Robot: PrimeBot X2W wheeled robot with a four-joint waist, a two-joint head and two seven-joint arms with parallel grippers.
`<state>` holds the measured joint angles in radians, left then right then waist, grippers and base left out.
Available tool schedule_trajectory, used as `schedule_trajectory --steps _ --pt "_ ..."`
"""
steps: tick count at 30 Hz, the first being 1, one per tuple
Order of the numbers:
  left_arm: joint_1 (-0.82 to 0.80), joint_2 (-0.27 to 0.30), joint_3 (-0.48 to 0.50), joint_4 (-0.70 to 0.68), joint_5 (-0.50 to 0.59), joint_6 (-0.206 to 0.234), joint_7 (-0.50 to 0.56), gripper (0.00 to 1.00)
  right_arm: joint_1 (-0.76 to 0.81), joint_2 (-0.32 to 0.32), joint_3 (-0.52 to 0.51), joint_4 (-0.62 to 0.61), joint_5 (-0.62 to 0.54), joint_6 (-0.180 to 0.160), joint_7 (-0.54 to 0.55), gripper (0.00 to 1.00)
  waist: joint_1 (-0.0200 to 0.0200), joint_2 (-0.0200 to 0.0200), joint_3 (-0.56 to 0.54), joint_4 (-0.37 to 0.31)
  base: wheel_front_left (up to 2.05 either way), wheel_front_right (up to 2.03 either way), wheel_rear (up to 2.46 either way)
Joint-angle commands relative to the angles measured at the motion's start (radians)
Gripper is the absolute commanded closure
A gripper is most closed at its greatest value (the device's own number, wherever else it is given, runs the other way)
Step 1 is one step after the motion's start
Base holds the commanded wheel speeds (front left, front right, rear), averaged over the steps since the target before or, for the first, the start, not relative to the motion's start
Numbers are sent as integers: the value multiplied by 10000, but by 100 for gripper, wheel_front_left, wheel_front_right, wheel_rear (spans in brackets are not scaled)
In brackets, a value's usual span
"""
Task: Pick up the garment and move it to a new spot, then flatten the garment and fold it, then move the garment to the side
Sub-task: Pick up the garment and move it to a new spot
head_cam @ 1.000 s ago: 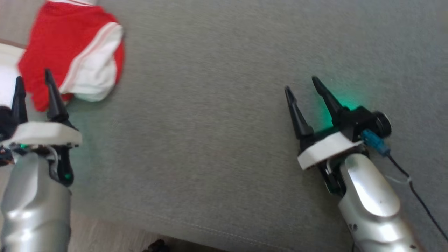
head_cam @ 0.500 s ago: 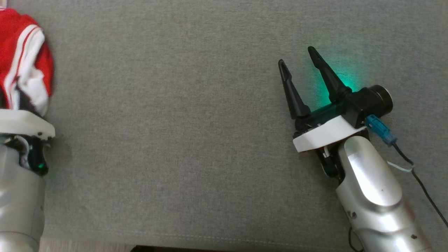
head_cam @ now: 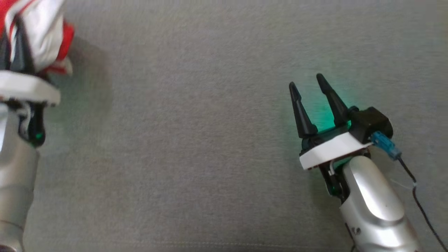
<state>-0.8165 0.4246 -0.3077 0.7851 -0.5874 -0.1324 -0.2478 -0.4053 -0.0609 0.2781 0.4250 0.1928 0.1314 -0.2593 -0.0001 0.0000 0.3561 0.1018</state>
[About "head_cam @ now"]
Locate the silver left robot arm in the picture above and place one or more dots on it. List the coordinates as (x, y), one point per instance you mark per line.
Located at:
(14, 182)

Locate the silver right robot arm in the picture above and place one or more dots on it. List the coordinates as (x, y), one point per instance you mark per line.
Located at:
(374, 206)

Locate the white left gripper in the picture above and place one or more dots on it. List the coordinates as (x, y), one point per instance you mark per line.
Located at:
(24, 87)

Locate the grey sofa seat cushion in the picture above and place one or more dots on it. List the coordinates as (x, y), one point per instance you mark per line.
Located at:
(192, 140)

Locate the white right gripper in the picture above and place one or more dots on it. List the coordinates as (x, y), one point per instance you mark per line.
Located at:
(332, 148)

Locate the red and white shirt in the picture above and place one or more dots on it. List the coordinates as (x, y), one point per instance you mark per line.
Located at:
(45, 31)

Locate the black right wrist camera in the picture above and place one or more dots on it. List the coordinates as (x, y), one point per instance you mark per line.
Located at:
(369, 120)

